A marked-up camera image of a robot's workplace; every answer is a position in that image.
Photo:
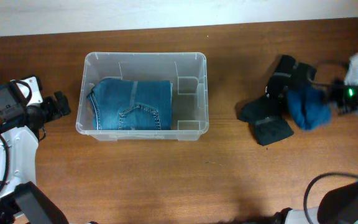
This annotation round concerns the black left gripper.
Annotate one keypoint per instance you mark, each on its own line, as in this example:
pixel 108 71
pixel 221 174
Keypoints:
pixel 54 111

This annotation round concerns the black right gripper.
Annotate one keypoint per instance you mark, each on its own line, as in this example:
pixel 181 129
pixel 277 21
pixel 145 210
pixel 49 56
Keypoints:
pixel 332 91

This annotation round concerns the blue shirt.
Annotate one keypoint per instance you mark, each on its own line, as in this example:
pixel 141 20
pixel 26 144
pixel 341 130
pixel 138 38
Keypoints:
pixel 307 108

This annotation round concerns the dark blue jeans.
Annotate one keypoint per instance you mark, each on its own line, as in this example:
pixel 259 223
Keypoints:
pixel 131 105

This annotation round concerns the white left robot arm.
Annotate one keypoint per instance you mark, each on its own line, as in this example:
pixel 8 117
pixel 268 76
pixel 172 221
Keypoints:
pixel 19 194

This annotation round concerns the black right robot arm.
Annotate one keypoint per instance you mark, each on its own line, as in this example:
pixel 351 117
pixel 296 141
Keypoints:
pixel 339 205

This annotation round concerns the black folded garment upper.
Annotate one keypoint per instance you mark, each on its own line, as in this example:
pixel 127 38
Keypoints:
pixel 289 74

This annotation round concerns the black folded garment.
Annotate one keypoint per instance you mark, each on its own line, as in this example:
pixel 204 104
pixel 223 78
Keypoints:
pixel 265 118
pixel 289 74

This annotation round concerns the clear plastic storage bin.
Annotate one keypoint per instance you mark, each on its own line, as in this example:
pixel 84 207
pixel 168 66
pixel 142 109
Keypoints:
pixel 186 71

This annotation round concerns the black folded garment lower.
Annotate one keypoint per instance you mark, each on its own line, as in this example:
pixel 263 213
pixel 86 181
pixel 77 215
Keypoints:
pixel 265 118

